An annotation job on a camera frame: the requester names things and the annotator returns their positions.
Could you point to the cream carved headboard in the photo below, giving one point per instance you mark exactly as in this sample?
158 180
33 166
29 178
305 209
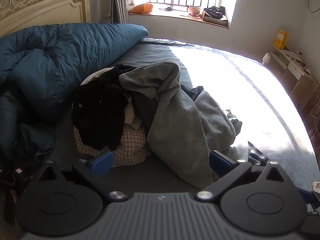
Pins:
37 7

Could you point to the white plastic bag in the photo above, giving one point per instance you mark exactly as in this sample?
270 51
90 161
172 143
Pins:
131 2

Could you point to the black garment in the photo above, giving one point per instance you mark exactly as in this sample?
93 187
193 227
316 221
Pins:
100 110

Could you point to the yellow box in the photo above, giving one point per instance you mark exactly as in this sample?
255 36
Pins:
280 39

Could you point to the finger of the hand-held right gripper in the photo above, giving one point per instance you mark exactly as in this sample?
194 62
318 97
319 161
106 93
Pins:
307 195

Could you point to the dark plaid shirt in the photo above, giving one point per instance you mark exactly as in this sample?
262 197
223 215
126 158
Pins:
257 155

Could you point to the wooden desk with drawers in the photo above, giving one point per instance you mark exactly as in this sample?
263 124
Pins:
297 72

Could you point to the pink pot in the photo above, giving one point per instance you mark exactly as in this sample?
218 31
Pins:
194 10

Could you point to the grey hoodie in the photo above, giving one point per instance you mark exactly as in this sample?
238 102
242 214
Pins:
180 135

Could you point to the grey curtain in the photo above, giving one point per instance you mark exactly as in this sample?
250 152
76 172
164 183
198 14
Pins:
116 2

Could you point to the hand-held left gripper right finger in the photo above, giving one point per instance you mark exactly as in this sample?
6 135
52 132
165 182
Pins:
220 162

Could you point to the orange bag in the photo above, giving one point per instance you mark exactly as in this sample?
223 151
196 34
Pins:
142 8

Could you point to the grey bed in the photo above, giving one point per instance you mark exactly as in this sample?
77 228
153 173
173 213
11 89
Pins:
225 80

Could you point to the white round ornament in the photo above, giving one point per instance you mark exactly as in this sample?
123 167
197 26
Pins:
266 58

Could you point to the dark items on windowsill box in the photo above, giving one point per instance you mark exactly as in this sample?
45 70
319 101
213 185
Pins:
215 16

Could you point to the shoe rack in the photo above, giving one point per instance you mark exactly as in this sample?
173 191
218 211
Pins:
312 120

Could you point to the blue duvet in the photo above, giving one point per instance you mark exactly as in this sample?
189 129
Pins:
55 62

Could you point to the pink houndstooth sweater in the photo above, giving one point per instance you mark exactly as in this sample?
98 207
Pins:
130 147

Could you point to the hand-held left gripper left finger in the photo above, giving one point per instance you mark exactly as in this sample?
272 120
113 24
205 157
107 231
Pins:
103 162

